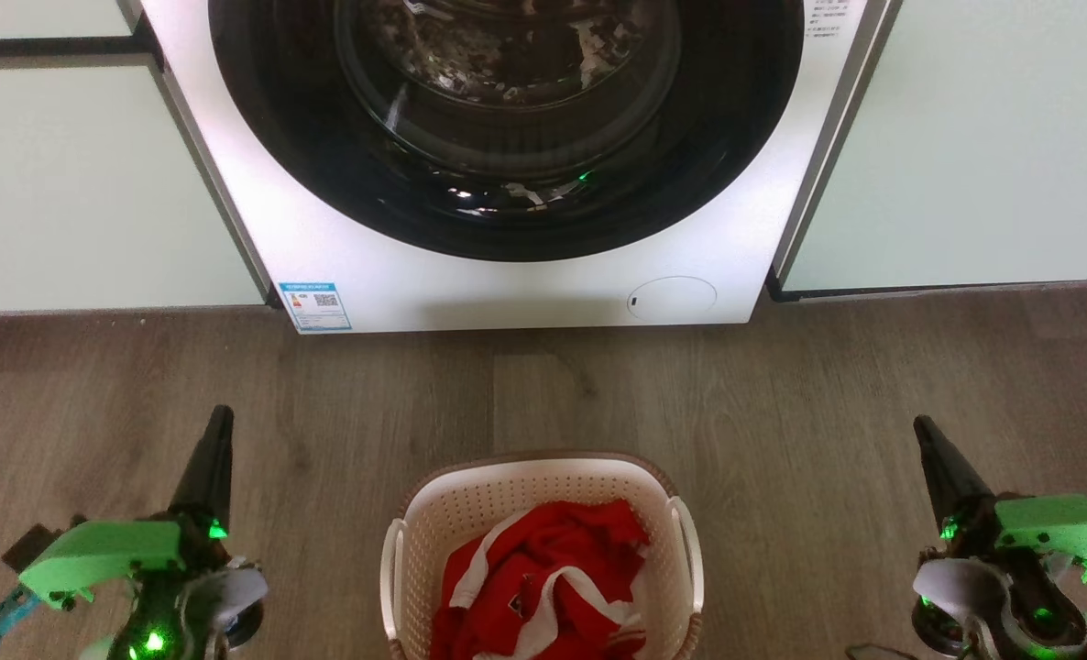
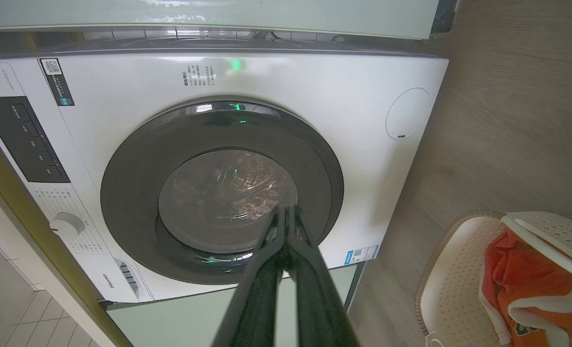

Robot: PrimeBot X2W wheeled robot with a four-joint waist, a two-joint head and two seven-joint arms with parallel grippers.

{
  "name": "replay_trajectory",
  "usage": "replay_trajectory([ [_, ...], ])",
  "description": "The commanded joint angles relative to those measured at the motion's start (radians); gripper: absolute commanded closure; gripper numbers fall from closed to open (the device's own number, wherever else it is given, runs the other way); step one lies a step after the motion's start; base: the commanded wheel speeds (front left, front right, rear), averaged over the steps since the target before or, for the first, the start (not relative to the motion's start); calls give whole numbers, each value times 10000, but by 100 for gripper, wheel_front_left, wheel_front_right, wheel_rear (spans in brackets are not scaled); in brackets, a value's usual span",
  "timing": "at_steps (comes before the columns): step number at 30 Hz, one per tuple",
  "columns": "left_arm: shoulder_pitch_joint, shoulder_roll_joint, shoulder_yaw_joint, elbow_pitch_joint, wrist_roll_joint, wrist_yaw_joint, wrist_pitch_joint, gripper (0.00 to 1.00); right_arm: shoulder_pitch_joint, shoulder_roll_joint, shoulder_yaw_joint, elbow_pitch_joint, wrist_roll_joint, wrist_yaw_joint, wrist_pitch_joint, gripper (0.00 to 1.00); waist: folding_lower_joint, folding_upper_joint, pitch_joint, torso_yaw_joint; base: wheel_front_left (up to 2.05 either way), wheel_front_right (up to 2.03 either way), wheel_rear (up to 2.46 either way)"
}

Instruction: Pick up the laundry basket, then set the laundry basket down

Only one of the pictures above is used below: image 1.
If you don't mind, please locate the blue energy label sticker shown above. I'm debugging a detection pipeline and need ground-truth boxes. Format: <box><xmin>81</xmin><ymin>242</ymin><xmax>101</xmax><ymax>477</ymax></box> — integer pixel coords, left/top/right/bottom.
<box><xmin>277</xmin><ymin>280</ymin><xmax>354</xmax><ymax>334</ymax></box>

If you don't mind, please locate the pale green cabinet panel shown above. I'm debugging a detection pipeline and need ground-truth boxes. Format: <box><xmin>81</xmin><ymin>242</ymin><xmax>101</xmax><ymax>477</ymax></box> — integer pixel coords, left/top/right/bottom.
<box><xmin>0</xmin><ymin>55</ymin><xmax>268</xmax><ymax>314</ymax></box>
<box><xmin>0</xmin><ymin>0</ymin><xmax>134</xmax><ymax>40</ymax></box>
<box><xmin>780</xmin><ymin>0</ymin><xmax>1087</xmax><ymax>296</ymax></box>

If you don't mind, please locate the white front-load washing machine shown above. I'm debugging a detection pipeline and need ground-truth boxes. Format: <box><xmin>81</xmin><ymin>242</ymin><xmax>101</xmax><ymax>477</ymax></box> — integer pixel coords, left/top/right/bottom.
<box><xmin>138</xmin><ymin>0</ymin><xmax>902</xmax><ymax>336</ymax></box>

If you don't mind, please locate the round black washer door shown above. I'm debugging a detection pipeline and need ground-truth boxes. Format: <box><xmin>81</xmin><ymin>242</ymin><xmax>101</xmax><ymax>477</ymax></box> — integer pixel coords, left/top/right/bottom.
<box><xmin>207</xmin><ymin>0</ymin><xmax>806</xmax><ymax>263</ymax></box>

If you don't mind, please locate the red and white garment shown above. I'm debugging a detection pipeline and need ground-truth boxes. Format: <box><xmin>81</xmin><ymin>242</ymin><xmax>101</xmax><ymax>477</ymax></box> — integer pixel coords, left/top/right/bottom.
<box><xmin>428</xmin><ymin>499</ymin><xmax>653</xmax><ymax>660</ymax></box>

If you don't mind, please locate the cream perforated laundry basket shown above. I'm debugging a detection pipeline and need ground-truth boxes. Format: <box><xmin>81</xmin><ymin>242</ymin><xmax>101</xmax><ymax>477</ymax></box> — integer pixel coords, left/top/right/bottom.
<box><xmin>379</xmin><ymin>450</ymin><xmax>706</xmax><ymax>660</ymax></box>

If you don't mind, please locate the left cable with cyan plug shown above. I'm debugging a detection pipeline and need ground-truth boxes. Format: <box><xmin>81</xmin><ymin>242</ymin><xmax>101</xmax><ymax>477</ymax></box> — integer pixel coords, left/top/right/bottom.
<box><xmin>0</xmin><ymin>587</ymin><xmax>42</xmax><ymax>650</ymax></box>

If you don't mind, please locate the round white filter cover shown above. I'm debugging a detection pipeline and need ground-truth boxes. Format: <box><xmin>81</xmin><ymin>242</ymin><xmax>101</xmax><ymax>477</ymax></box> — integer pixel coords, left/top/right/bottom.
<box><xmin>626</xmin><ymin>275</ymin><xmax>719</xmax><ymax>323</ymax></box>

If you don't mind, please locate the small printed text label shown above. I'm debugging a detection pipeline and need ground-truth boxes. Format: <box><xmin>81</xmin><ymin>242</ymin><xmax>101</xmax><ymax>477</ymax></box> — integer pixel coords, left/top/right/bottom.
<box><xmin>804</xmin><ymin>0</ymin><xmax>852</xmax><ymax>39</ymax></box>

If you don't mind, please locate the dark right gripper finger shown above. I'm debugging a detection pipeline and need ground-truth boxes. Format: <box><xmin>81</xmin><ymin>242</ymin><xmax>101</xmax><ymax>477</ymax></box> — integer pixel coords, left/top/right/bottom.
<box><xmin>912</xmin><ymin>414</ymin><xmax>1000</xmax><ymax>553</ymax></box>

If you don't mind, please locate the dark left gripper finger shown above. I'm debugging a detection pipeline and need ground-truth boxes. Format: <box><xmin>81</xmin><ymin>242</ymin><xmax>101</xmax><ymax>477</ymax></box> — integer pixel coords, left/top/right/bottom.
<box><xmin>169</xmin><ymin>404</ymin><xmax>236</xmax><ymax>544</ymax></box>

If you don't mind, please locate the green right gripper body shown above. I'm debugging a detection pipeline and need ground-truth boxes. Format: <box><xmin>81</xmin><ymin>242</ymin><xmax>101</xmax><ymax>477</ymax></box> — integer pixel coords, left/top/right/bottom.
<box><xmin>963</xmin><ymin>493</ymin><xmax>1087</xmax><ymax>635</ymax></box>

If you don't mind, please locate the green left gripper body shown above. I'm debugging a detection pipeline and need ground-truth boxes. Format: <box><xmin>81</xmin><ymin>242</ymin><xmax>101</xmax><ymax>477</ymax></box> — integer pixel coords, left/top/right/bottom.
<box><xmin>17</xmin><ymin>517</ymin><xmax>235</xmax><ymax>610</ymax></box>

